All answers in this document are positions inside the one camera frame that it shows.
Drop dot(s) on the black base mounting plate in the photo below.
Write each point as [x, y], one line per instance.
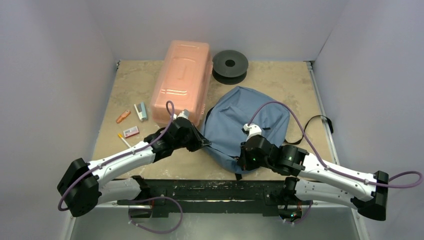
[269, 198]

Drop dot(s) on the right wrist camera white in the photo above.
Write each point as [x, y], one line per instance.
[251, 130]

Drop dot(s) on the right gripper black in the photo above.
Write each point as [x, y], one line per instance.
[244, 162]

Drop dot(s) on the aluminium frame rail front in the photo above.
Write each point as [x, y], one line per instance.
[325, 221]

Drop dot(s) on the blue backpack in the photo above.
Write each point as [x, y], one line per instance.
[224, 122]

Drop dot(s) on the black filament spool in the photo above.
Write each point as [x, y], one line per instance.
[230, 67]

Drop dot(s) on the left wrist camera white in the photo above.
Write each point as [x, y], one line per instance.
[183, 114]

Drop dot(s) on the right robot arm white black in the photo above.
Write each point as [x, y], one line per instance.
[306, 178]

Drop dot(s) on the pink translucent plastic box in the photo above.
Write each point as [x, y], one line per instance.
[184, 79]

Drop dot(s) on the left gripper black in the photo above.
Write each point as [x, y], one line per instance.
[199, 140]

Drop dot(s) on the small red white box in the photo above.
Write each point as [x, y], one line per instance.
[132, 131]

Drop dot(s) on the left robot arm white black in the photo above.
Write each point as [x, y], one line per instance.
[80, 186]

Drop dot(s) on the yellow white pencil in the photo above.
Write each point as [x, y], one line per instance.
[124, 140]

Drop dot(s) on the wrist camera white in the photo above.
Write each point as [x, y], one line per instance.
[183, 114]
[251, 130]

